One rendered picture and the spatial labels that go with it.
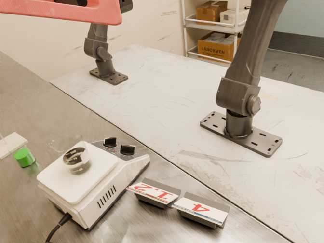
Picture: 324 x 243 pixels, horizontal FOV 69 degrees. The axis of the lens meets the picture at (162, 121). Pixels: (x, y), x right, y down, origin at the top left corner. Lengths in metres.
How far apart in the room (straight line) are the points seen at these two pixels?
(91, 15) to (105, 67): 0.79
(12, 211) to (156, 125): 0.39
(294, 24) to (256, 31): 2.76
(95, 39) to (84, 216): 0.64
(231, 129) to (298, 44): 2.78
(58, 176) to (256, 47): 0.46
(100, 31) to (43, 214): 0.64
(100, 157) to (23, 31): 1.51
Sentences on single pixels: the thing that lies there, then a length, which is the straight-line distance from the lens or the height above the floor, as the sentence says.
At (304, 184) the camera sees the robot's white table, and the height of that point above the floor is 0.90.
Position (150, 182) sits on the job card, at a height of 0.90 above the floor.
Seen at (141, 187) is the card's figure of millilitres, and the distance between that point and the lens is 0.51.
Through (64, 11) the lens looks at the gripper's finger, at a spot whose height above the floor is 1.29.
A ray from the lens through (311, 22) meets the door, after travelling 3.22.
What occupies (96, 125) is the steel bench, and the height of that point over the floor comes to 0.90.
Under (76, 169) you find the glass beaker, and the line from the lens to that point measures 0.47.
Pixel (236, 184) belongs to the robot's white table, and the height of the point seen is 0.90.
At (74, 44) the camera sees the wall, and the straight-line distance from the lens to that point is 2.05.
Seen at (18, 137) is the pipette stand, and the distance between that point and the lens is 0.83.
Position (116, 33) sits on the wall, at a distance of 2.23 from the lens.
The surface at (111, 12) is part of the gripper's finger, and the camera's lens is 0.19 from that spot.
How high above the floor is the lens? 1.32
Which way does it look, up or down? 37 degrees down
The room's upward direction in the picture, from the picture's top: 9 degrees counter-clockwise
